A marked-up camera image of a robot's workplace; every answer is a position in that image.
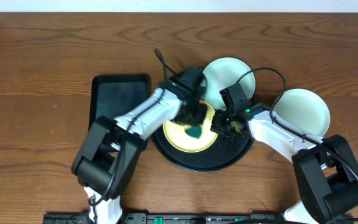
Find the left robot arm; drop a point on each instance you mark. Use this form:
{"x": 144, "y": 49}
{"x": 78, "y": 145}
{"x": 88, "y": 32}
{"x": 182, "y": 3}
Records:
{"x": 107, "y": 158}

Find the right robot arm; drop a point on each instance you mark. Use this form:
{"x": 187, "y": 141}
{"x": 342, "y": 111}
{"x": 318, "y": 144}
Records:
{"x": 326, "y": 169}

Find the green yellow sponge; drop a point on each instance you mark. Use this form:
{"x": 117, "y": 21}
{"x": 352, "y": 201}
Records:
{"x": 193, "y": 131}

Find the rectangular black tray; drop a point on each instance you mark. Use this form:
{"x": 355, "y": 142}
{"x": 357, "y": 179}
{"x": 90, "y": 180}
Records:
{"x": 114, "y": 95}

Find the light blue plate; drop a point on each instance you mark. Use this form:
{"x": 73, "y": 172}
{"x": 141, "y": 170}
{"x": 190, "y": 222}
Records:
{"x": 220, "y": 74}
{"x": 304, "y": 109}

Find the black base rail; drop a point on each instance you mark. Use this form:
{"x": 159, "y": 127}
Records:
{"x": 143, "y": 218}

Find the yellow plate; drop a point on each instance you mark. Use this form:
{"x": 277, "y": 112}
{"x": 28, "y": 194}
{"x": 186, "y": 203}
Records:
{"x": 177, "y": 137}

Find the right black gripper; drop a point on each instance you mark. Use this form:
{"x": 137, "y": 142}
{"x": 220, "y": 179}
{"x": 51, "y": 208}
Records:
{"x": 216, "y": 126}

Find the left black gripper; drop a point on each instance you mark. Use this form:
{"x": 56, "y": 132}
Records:
{"x": 190, "y": 115}

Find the round black tray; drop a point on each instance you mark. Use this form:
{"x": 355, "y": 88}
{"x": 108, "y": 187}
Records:
{"x": 224, "y": 152}

